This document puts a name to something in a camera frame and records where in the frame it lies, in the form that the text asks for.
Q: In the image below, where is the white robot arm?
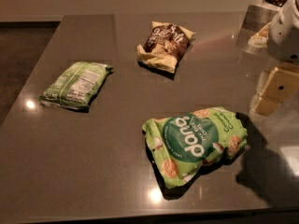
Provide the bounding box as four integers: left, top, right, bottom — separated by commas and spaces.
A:
267, 0, 299, 63

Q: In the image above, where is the silver metal stand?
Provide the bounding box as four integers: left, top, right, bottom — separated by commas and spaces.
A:
242, 0, 279, 32

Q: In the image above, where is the brown chip bag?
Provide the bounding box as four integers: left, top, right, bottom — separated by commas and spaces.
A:
137, 21, 195, 74

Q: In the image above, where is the light green snack bag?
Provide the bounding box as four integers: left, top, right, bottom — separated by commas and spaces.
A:
38, 62, 113, 110

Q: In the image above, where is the green rice chip bag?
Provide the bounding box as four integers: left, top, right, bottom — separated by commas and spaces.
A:
142, 106, 247, 189

